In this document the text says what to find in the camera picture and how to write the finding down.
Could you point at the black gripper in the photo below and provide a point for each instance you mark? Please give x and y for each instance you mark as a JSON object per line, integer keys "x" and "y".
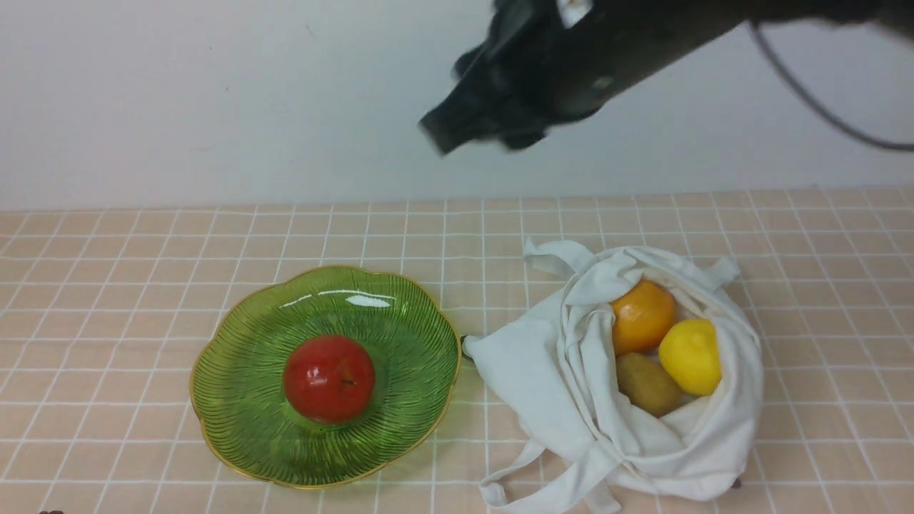
{"x": 543, "y": 64}

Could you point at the red apple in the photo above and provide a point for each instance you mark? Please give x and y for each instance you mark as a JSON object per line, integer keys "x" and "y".
{"x": 329, "y": 379}

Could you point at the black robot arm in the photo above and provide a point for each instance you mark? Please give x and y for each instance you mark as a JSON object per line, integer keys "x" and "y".
{"x": 659, "y": 33}

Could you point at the orange fruit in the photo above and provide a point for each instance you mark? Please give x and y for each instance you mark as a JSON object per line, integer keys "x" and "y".
{"x": 643, "y": 316}

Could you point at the white cloth bag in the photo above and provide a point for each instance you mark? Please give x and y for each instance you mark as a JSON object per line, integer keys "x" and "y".
{"x": 554, "y": 367}

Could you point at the brown kiwi fruit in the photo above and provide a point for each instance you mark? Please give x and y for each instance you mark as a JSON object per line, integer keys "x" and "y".
{"x": 646, "y": 385}

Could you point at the yellow lemon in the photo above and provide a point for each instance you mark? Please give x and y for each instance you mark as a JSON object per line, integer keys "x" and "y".
{"x": 689, "y": 355}

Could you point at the green glass plate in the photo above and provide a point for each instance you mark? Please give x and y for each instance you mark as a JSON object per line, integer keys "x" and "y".
{"x": 236, "y": 385}

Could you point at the checkered beige tablecloth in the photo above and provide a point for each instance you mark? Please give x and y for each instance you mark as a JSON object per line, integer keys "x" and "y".
{"x": 105, "y": 312}

